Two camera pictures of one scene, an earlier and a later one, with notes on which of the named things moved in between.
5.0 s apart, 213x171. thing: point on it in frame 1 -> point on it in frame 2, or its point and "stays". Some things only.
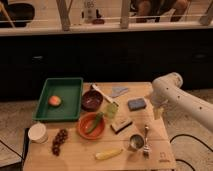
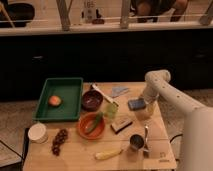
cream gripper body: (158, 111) -> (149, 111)
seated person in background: (144, 10) stays
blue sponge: (136, 104) stays
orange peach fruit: (54, 101) stays
